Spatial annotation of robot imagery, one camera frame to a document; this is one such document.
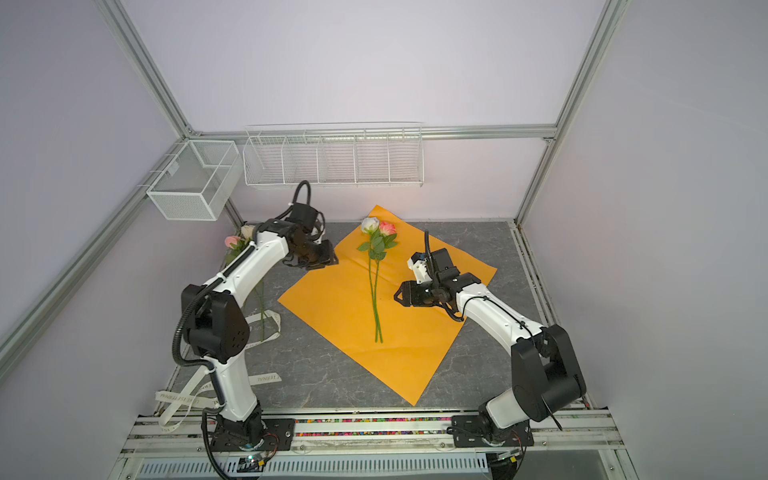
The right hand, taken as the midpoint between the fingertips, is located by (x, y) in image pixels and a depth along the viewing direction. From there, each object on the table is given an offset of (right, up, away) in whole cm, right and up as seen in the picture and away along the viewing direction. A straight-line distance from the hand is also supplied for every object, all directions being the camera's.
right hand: (403, 298), depth 86 cm
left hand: (-21, +10, +4) cm, 23 cm away
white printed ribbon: (-57, -26, -6) cm, 63 cm away
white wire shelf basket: (-23, +47, +15) cm, 54 cm away
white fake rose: (-10, +15, +26) cm, 32 cm away
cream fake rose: (-58, +21, +26) cm, 67 cm away
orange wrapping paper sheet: (-16, -6, +11) cm, 21 cm away
